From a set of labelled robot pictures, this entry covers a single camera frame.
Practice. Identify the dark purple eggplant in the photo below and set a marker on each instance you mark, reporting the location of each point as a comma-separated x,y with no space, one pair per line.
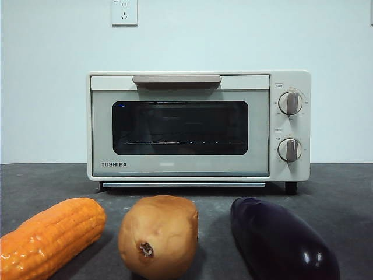
279,242

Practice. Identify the black oven foot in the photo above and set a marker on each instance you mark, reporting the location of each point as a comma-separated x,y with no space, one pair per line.
291,188

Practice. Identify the cream Toshiba toaster oven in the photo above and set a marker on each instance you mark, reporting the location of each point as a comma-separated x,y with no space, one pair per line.
304,131

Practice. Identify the brown potato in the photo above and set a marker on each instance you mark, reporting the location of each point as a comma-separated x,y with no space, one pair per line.
158,230

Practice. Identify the small beige timer knob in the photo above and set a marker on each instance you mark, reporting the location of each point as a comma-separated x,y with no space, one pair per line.
289,150

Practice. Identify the large beige temperature knob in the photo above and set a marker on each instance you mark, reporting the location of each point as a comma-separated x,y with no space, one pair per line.
290,102

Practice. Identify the orange corn cob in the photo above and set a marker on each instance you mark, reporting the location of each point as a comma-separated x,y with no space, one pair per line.
55,236

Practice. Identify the white wall socket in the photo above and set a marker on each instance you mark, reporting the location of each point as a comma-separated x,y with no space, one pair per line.
124,14

